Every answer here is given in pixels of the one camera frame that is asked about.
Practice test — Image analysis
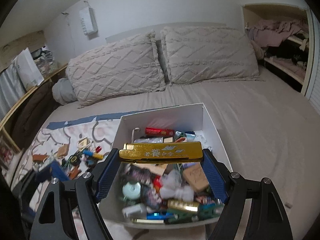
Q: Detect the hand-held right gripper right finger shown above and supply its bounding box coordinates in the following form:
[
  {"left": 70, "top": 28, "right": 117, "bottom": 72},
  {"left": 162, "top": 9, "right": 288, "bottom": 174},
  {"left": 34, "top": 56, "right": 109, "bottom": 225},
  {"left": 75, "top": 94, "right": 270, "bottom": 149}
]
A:
[{"left": 201, "top": 149, "right": 294, "bottom": 240}]

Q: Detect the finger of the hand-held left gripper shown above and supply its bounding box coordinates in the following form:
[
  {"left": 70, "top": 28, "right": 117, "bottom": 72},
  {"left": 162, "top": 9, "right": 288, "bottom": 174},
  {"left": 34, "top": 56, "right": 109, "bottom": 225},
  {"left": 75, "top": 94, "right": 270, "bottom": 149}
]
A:
[{"left": 35, "top": 160, "right": 69, "bottom": 182}]

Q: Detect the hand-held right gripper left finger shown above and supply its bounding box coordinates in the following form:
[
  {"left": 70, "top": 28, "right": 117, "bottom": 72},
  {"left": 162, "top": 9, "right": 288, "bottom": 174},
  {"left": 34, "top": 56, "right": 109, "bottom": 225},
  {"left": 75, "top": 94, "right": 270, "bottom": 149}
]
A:
[{"left": 29, "top": 148, "right": 122, "bottom": 240}]

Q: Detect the white cardboard box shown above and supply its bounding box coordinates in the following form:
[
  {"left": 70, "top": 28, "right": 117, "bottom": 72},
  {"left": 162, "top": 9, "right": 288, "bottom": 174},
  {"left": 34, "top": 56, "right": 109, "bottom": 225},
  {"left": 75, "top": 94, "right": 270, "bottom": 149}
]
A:
[{"left": 99, "top": 102, "right": 232, "bottom": 230}]

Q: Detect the engraved wooden block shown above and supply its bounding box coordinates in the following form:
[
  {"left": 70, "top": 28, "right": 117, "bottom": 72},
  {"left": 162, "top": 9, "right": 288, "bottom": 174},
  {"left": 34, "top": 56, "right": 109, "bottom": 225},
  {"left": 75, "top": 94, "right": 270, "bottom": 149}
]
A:
[{"left": 182, "top": 164, "right": 210, "bottom": 193}]

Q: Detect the engraved wooden tag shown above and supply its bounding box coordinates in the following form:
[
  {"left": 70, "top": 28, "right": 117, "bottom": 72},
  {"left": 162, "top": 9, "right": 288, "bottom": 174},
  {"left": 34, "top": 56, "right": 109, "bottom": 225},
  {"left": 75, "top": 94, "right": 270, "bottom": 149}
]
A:
[{"left": 56, "top": 145, "right": 70, "bottom": 158}]

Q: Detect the pale green round disc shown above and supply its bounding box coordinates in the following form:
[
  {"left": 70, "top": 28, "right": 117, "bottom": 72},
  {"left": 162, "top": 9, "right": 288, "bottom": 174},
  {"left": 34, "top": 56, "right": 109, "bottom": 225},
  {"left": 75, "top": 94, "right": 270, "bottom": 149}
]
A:
[{"left": 122, "top": 182, "right": 142, "bottom": 199}]

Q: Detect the dark crocheted pouch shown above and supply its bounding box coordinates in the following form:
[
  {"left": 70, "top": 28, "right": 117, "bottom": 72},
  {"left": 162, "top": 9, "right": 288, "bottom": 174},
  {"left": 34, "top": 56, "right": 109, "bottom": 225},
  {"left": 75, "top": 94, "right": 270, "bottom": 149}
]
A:
[{"left": 125, "top": 167, "right": 160, "bottom": 205}]

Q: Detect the white fluffy pompom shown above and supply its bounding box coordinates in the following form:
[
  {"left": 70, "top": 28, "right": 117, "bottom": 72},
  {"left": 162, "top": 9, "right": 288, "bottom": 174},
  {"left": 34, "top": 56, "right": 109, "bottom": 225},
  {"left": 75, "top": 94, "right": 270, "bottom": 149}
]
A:
[{"left": 160, "top": 172, "right": 194, "bottom": 200}]

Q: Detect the white charger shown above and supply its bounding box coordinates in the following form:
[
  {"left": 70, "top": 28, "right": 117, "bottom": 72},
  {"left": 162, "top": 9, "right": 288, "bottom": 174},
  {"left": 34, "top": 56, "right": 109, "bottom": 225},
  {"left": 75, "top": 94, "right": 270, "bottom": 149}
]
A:
[{"left": 122, "top": 204, "right": 147, "bottom": 218}]

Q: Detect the red floral picture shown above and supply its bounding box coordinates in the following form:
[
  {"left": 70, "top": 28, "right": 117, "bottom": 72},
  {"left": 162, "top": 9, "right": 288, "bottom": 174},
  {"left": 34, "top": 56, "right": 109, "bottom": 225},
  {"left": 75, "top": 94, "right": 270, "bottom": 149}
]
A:
[{"left": 0, "top": 140, "right": 15, "bottom": 170}]

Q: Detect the grey cloth bundle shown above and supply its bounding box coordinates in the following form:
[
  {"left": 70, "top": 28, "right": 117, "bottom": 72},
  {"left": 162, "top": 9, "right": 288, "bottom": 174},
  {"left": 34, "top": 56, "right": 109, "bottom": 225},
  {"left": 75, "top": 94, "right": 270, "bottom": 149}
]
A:
[{"left": 52, "top": 77, "right": 80, "bottom": 105}]

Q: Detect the wooden bedside shelf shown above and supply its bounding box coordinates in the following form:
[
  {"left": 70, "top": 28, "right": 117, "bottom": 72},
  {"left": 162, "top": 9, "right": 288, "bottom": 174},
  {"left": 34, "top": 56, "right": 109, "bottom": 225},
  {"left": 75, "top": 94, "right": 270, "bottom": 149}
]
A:
[{"left": 0, "top": 62, "right": 69, "bottom": 155}]

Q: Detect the white curtain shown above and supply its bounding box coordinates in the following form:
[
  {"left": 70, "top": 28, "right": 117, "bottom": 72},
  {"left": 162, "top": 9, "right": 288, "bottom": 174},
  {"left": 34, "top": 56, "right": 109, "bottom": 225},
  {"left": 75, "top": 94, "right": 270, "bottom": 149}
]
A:
[{"left": 0, "top": 67, "right": 25, "bottom": 115}]

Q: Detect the beige textured pillow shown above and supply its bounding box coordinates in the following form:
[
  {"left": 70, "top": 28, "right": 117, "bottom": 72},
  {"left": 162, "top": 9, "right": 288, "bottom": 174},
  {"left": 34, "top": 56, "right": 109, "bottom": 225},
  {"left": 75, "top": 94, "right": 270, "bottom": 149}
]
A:
[
  {"left": 160, "top": 25, "right": 265, "bottom": 84},
  {"left": 67, "top": 30, "right": 167, "bottom": 108}
]

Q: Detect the white paper bag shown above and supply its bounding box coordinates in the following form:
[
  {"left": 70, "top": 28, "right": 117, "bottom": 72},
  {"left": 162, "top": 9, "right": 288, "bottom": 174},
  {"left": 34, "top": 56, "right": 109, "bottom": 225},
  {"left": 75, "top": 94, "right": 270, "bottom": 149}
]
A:
[{"left": 15, "top": 47, "right": 43, "bottom": 87}]

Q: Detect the pile of shiny packets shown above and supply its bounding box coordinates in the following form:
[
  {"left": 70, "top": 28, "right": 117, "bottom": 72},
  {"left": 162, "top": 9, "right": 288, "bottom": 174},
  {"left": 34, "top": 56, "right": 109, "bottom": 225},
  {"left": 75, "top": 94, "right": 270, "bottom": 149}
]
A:
[{"left": 31, "top": 50, "right": 57, "bottom": 75}]

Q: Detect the pink clothes pile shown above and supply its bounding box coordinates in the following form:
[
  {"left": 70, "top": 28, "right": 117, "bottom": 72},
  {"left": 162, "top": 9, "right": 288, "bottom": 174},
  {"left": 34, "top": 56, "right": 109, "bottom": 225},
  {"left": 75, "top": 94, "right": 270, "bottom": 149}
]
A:
[{"left": 247, "top": 20, "right": 308, "bottom": 48}]

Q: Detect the wall closet niche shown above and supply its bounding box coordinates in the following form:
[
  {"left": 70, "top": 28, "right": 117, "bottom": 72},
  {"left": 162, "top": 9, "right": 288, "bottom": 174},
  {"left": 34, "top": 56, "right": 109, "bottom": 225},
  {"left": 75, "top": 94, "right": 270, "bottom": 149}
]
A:
[{"left": 241, "top": 4, "right": 314, "bottom": 95}]

